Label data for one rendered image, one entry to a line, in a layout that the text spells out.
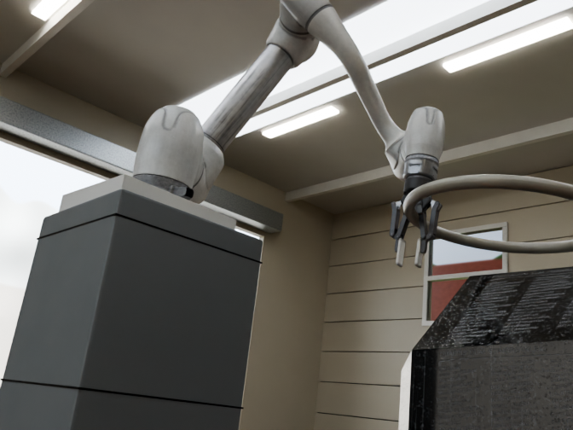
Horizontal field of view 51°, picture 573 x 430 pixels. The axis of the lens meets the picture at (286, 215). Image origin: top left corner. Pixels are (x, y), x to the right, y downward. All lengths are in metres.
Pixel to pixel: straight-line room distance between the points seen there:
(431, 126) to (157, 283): 0.83
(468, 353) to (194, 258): 0.63
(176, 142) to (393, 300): 8.34
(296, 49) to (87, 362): 1.14
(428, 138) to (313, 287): 8.88
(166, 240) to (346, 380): 8.84
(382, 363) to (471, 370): 8.26
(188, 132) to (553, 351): 0.97
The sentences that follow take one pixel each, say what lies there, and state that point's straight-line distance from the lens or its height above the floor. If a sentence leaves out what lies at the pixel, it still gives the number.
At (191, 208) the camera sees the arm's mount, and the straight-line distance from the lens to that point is 1.43.
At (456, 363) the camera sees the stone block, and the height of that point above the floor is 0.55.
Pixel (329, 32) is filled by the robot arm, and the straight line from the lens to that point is 1.76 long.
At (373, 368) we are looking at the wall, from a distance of 9.73.
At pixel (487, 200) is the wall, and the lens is 9.25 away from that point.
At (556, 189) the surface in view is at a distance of 1.31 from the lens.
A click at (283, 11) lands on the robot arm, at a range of 1.87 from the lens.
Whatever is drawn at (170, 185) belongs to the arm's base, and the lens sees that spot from 1.48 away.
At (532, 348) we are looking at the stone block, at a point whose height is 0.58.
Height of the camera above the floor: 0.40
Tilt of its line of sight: 18 degrees up
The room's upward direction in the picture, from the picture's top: 7 degrees clockwise
